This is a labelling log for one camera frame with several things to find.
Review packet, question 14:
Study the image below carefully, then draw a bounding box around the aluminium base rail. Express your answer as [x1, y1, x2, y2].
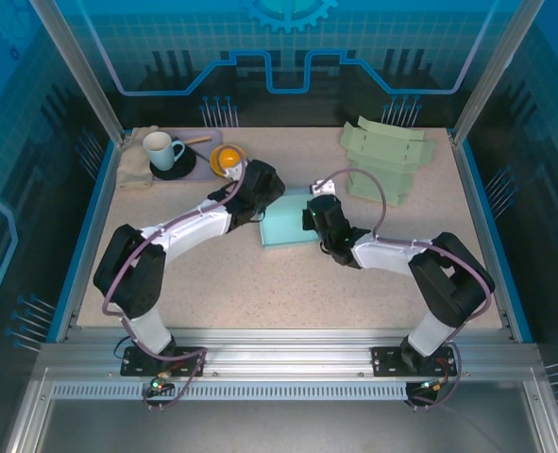
[37, 327, 544, 384]

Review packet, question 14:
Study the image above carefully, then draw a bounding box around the beige folded cloth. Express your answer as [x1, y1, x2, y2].
[116, 125, 161, 191]

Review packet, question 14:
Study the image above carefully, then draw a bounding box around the cable connector with light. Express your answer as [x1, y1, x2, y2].
[417, 377, 449, 395]
[148, 372, 174, 395]

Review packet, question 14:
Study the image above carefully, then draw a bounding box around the left aluminium frame post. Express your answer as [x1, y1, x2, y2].
[28, 0, 128, 145]

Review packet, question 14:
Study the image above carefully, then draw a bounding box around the left aluminium side rail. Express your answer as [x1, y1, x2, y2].
[54, 136, 128, 344]

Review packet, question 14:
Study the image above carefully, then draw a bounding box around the left cable connector with light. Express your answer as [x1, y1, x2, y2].
[148, 372, 174, 395]

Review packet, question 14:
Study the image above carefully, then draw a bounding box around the right aluminium side rail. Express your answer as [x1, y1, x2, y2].
[448, 131, 520, 344]

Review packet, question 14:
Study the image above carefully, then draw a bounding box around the orange bowl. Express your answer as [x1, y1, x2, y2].
[210, 143, 249, 178]

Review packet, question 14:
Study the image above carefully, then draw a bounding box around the right aluminium frame post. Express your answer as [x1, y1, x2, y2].
[449, 0, 535, 145]

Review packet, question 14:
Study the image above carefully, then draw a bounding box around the right cable connector with light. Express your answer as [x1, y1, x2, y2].
[417, 377, 449, 395]

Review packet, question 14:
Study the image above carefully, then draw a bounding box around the black round saucer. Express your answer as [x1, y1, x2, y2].
[148, 143, 198, 181]

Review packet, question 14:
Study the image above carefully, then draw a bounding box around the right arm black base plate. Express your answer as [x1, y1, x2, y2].
[370, 345, 458, 378]

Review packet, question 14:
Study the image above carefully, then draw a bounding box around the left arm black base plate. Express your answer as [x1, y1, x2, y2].
[120, 345, 207, 378]

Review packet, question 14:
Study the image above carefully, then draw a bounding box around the aluminium side rail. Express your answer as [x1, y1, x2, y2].
[54, 136, 128, 344]
[448, 131, 520, 344]

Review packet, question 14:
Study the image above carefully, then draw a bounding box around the white mug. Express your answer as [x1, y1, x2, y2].
[142, 131, 187, 173]

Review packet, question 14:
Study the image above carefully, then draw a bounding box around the light green paper box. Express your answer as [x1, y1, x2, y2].
[338, 115, 437, 209]

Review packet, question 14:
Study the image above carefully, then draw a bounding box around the lavender plastic tray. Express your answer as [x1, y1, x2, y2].
[139, 127, 225, 183]

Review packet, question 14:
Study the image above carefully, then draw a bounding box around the light blue paper box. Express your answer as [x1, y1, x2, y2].
[258, 188, 318, 250]

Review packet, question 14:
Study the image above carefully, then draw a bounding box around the aluminium frame post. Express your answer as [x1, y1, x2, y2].
[28, 0, 128, 145]
[449, 0, 535, 145]

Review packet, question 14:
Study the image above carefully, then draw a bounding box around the slotted metal cable duct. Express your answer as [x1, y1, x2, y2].
[49, 381, 449, 402]

